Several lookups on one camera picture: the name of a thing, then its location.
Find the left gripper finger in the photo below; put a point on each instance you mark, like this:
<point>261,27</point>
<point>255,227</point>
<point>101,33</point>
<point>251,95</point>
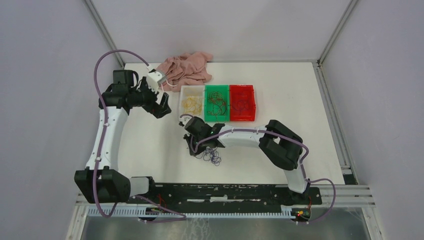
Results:
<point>164,103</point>
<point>161,112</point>

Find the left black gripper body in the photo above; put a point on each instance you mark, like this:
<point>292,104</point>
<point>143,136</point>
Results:
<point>146,97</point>

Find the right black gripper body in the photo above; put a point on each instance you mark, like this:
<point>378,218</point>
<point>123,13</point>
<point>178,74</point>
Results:
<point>197,139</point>

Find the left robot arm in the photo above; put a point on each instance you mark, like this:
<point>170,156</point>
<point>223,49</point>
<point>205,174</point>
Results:
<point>100,181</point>

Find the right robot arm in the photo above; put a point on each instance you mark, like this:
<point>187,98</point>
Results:
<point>284,148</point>

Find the clear plastic bin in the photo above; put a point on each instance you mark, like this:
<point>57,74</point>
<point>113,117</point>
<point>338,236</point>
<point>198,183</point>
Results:
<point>192,100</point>

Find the green plastic bin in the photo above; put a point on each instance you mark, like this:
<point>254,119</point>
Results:
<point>217,103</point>

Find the pink crumpled garment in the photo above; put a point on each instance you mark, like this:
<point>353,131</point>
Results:
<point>187,69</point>

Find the red plastic bin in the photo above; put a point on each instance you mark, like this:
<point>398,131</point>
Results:
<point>242,103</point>

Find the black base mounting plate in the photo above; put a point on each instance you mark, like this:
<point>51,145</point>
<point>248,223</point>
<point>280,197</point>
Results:
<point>216,207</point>

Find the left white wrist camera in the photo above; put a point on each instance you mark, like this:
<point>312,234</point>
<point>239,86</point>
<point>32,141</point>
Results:
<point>155,79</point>

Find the white slotted cable duct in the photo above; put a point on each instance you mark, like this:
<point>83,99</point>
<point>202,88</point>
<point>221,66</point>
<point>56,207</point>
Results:
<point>142,212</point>

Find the aluminium frame rail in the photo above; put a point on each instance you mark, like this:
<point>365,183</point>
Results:
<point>323,195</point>

